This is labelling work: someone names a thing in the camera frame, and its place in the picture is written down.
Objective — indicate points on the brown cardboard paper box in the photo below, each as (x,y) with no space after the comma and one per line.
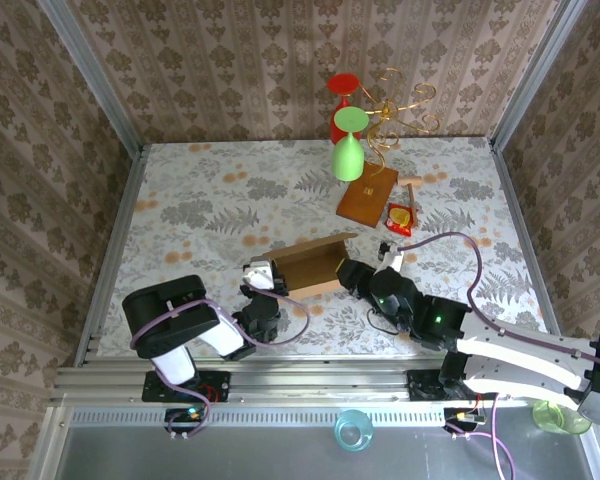
(310,272)

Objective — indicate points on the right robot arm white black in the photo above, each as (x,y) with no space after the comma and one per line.
(520,370)

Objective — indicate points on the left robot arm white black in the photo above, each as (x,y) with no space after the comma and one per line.
(170,310)

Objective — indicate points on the red snack packet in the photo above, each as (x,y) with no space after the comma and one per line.
(400,220)

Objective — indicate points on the small wooden mallet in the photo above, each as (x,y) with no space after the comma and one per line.
(411,182)

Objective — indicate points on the green plastic wine glass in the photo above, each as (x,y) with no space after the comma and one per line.
(347,160)

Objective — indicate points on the small black circuit board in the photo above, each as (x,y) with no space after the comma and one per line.
(462,417)
(185,417)

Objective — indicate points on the perforated metal shelf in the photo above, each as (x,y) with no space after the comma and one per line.
(260,450)

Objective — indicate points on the blue transparent plastic cup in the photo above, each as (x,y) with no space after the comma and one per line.
(354,431)

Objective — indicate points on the green transparent plastic cup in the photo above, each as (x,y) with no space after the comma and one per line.
(555,417)

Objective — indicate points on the red plastic wine glass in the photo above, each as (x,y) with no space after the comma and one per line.
(342,84)

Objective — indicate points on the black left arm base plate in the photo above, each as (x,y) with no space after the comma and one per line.
(220,386)

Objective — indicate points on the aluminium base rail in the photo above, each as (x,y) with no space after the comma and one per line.
(315,380)

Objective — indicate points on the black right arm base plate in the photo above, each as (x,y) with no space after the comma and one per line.
(422,387)

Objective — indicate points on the aluminium table side rail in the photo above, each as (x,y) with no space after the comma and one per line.
(122,225)
(525,225)

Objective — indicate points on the aluminium frame post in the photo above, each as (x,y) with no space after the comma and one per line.
(95,80)
(537,75)

